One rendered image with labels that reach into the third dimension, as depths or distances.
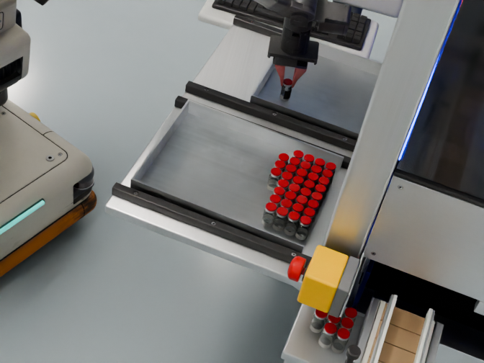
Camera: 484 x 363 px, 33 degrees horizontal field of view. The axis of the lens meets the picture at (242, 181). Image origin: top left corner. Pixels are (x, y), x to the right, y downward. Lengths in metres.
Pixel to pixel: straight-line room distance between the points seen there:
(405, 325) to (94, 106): 1.90
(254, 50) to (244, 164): 0.38
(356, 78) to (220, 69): 0.31
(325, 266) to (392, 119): 0.28
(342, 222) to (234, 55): 0.70
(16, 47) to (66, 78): 1.16
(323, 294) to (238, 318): 1.19
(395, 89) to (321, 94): 0.72
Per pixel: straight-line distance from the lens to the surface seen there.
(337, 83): 1.87
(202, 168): 1.60
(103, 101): 3.07
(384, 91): 1.12
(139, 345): 2.38
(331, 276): 1.28
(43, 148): 2.48
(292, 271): 1.30
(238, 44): 1.92
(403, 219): 1.26
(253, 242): 1.47
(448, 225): 1.25
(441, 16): 1.04
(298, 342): 1.38
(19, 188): 2.37
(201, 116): 1.70
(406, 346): 1.37
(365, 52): 2.12
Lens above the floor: 2.01
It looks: 45 degrees down
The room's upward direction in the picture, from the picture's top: 11 degrees clockwise
